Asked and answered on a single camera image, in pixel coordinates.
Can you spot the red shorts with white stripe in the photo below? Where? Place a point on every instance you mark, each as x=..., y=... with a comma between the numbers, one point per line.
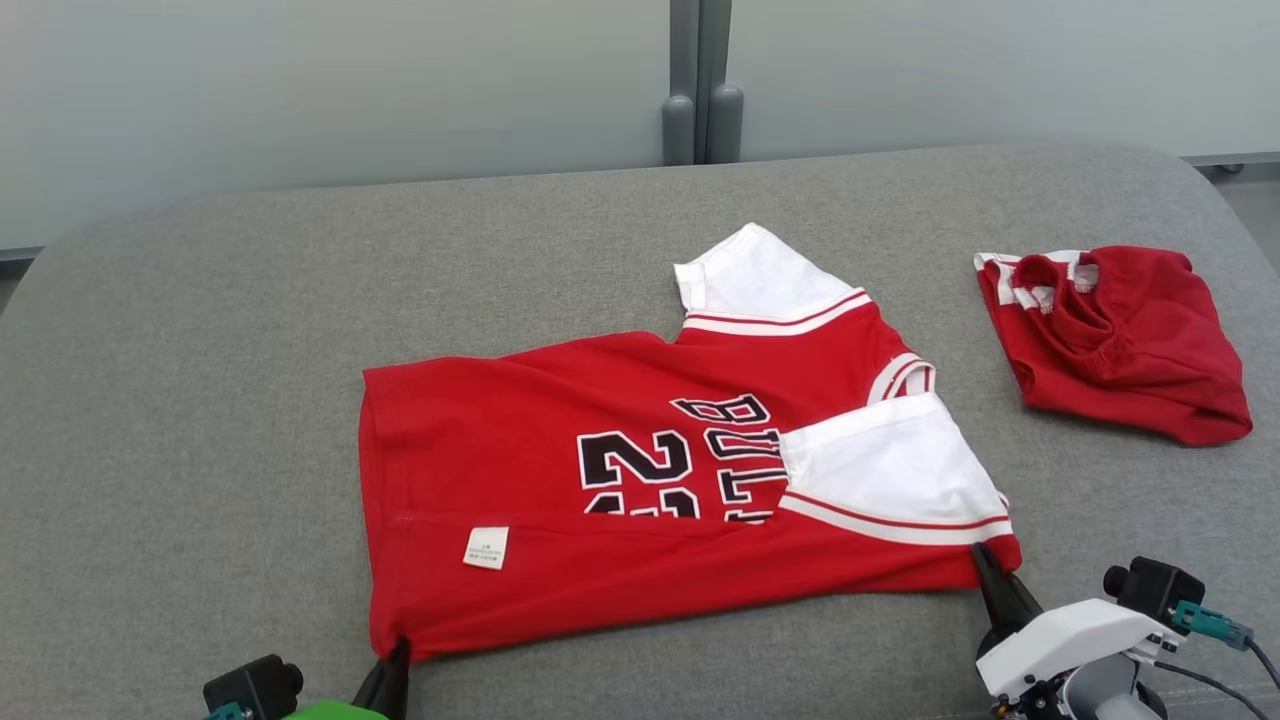
x=1150, y=350

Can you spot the grey vertical partition post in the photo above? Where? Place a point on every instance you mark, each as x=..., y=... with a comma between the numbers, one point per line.
x=701, y=40

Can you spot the grey rounded bumper cylinder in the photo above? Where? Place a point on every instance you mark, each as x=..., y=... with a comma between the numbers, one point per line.
x=725, y=125
x=678, y=130

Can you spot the grey fabric sofa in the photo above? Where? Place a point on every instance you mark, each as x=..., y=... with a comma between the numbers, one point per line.
x=250, y=350

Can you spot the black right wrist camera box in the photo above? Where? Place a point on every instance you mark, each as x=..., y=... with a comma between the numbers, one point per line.
x=1160, y=590

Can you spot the dark partition caster foot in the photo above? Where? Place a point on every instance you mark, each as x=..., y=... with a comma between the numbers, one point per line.
x=1227, y=169

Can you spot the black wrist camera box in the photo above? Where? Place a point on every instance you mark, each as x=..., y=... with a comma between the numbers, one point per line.
x=250, y=690
x=1160, y=590

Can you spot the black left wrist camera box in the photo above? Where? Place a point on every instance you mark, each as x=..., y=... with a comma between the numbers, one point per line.
x=250, y=690

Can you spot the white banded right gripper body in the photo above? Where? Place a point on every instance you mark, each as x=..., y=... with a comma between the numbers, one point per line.
x=1080, y=640

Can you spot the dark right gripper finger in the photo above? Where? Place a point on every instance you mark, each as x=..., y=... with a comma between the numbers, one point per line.
x=990, y=610
x=1015, y=605

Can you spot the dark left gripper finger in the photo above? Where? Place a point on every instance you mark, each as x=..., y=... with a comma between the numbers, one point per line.
x=402, y=690
x=378, y=695

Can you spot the red jersey with white sleeves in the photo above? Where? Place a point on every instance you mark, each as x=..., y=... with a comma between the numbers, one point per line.
x=520, y=430

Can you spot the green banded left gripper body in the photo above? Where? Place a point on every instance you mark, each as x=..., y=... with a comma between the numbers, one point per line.
x=335, y=712

